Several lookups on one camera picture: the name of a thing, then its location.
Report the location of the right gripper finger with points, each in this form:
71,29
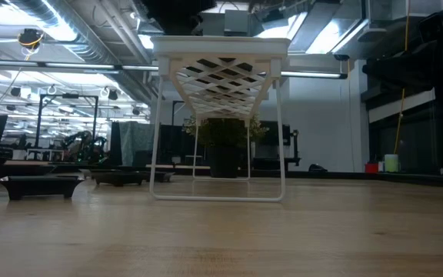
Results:
406,67

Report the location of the small black square plate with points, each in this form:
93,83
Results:
117,179
160,177
40,186

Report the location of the white lattice rack shelf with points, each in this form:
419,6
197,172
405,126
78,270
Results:
221,45

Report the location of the grey ceiling box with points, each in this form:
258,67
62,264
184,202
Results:
236,21

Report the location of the long ceiling light bar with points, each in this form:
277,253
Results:
71,64
317,74

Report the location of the green cup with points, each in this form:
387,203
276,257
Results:
392,163

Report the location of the red box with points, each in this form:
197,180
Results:
371,167

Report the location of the grey green partition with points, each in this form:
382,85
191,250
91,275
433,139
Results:
133,138

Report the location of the black screen on stand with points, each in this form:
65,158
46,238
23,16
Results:
275,132

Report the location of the green potted plant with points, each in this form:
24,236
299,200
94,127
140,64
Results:
223,161

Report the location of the black stand frame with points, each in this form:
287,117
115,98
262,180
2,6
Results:
38,123

